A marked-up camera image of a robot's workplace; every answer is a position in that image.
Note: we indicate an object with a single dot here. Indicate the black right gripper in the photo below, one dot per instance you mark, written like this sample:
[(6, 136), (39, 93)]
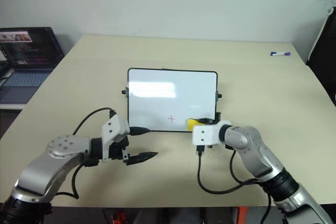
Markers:
[(213, 121)]

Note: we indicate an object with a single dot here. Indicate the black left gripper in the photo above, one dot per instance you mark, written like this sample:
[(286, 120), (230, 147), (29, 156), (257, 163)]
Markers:
[(118, 150)]

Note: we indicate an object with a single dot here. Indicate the yellow eraser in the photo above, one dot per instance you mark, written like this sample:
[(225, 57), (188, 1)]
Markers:
[(191, 124)]

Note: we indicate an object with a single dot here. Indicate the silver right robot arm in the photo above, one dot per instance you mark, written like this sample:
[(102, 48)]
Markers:
[(252, 140)]

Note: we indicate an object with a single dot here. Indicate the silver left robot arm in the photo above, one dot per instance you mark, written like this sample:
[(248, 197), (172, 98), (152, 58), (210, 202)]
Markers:
[(60, 148)]

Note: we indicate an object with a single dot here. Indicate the black framed whiteboard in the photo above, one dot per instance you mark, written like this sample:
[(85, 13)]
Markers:
[(157, 103)]

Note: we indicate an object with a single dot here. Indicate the red and black object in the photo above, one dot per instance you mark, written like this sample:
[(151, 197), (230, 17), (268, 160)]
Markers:
[(118, 216)]

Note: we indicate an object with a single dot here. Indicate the orange object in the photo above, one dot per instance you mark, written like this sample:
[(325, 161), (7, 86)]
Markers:
[(242, 214)]

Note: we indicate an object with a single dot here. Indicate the white marker with purple cap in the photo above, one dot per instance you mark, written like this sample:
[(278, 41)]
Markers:
[(281, 54)]

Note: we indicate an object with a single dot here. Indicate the open dark laptop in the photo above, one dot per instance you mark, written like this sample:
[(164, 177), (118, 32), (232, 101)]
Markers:
[(26, 51)]

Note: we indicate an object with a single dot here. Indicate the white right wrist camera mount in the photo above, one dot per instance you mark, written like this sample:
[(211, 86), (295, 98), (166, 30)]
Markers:
[(203, 133)]

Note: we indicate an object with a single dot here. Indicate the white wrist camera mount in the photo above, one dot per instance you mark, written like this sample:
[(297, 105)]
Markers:
[(203, 133), (115, 127)]

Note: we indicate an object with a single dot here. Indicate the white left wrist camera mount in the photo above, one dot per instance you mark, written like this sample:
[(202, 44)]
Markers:
[(115, 127)]

